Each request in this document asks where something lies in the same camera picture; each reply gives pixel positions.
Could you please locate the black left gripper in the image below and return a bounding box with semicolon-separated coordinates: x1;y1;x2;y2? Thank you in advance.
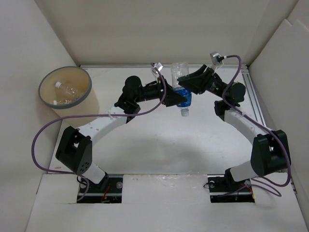
134;75;187;107

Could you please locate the beige bin with grey rim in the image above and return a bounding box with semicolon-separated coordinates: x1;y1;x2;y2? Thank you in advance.
38;66;99;117

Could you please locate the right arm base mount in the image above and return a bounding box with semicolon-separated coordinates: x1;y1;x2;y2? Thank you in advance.
203;174;255;203

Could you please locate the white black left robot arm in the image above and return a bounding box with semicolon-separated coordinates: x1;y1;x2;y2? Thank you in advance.
56;76;187;192

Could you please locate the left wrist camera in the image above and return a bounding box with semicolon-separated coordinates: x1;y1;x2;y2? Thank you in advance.
151;62;163;83

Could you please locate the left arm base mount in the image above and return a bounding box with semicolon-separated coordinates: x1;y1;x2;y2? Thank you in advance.
77;174;124;204

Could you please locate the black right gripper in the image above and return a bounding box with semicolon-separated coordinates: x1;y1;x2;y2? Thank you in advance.
177;64;226;100

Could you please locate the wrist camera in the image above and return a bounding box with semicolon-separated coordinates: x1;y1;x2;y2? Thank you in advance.
210;51;225;71
151;62;163;83

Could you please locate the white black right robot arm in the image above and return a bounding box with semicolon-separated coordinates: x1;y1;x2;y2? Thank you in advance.
175;65;291;190

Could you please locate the aluminium rail right edge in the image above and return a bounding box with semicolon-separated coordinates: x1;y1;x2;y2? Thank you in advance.
241;64;266;126

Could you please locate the blue label bottle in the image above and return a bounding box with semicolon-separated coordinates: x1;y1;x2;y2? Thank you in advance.
170;62;192;117
52;98;74;105

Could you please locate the clear unlabelled plastic bottle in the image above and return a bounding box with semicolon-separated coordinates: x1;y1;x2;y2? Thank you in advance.
55;82;83;99

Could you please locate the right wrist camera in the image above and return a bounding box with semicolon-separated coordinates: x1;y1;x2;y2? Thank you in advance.
210;51;225;71

